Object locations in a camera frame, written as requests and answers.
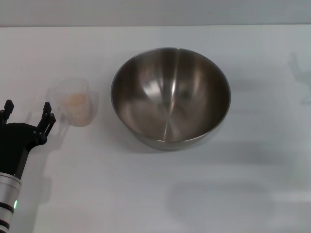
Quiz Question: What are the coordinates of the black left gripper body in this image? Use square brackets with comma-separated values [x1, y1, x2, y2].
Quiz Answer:
[0, 122, 48, 180]

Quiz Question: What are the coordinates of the stainless steel mixing bowl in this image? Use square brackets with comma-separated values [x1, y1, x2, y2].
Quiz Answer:
[110, 47, 231, 151]

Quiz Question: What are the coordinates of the clear plastic measuring cup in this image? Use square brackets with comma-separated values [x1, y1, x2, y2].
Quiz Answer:
[46, 77, 100, 128]

